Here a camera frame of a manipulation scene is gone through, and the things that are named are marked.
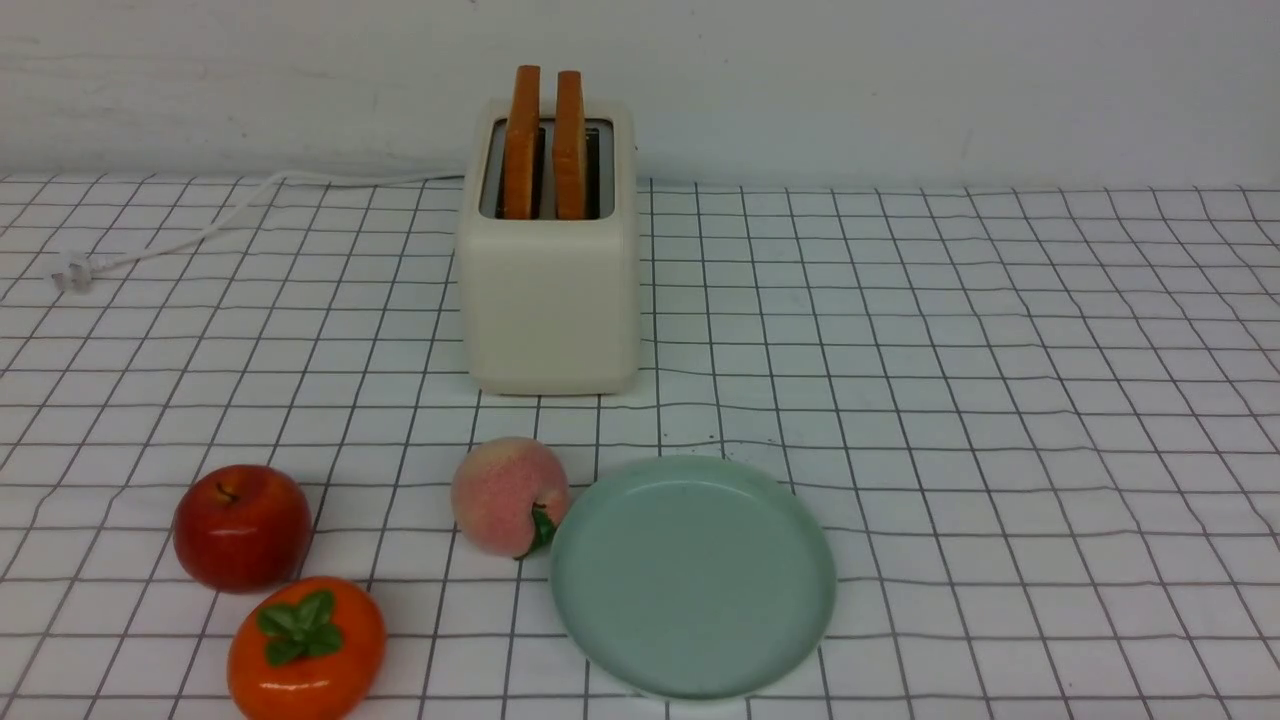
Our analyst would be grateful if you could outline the orange persimmon with green leaf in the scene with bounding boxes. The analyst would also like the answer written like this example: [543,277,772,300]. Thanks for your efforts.
[227,577,388,719]

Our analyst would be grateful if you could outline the light green plate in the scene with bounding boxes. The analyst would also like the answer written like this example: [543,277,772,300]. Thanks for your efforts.
[549,455,838,703]

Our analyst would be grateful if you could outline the white power cable with plug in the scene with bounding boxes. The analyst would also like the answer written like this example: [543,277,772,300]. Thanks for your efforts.
[50,170,467,295]

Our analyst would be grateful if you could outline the toast slice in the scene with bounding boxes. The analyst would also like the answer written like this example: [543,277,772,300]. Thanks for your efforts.
[500,65,541,220]
[552,70,588,222]

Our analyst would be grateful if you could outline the white grid tablecloth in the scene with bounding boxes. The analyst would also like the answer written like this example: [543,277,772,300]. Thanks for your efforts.
[1,174,1279,719]

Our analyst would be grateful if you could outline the pink peach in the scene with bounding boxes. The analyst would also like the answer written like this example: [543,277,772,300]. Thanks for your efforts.
[451,436,571,559]

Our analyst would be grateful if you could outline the red apple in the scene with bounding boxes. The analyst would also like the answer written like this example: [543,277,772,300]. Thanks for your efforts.
[173,464,312,594]

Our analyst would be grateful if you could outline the cream white toaster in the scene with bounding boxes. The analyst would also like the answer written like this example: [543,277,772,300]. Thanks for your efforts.
[454,97,643,396]

